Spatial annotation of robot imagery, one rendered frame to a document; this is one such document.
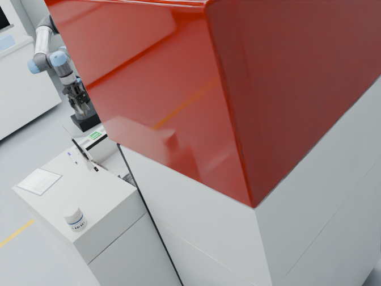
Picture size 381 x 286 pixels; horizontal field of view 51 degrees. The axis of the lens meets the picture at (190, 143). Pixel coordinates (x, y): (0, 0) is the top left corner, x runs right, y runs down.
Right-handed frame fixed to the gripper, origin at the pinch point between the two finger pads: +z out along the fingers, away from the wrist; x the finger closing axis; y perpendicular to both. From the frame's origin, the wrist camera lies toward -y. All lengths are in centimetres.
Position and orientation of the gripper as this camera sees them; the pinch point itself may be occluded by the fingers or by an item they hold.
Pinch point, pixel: (83, 113)
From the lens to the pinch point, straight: 222.5
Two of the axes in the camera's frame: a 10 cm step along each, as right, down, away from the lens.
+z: 2.5, 7.8, 5.7
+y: 6.9, 2.7, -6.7
